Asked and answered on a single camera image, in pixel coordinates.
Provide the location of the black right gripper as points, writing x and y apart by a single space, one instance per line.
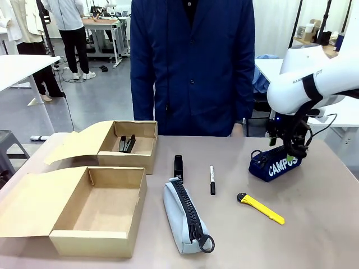
297 131

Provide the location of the navy CAMPUS pencil case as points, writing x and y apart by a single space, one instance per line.
275 169

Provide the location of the black stapler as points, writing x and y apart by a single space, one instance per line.
178 168

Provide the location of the small cardboard box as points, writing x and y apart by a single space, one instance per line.
126 161

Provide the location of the large open cardboard box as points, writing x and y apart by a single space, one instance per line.
92 207

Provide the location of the person's left hand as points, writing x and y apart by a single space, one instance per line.
238 130

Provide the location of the yellow utility knife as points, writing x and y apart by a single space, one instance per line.
261 208

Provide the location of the light blue cloth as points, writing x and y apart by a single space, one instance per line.
262 81

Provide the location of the white long table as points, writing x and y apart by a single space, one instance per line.
347 115

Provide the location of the white black marker pen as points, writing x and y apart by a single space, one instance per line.
212 179

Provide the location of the wooden desk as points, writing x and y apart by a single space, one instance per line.
329 50

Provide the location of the black square container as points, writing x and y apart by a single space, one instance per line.
325 38

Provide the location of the person in navy jacket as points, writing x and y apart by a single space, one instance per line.
193 70

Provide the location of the light grey zipper pencil case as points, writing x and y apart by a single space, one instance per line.
179 215

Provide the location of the dark blue bottle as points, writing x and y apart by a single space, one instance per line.
340 42

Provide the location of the small brown carton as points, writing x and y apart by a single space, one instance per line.
315 30

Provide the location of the grey workbench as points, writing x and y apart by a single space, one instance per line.
108 30

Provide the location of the white tube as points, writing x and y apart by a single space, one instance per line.
39 138

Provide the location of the person in white shirt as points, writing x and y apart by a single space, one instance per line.
71 25

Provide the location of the black tripod pole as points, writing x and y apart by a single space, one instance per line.
46 30

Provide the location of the grey metal stool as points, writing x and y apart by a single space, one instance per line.
8 145

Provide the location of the white side table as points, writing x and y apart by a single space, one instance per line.
16 70

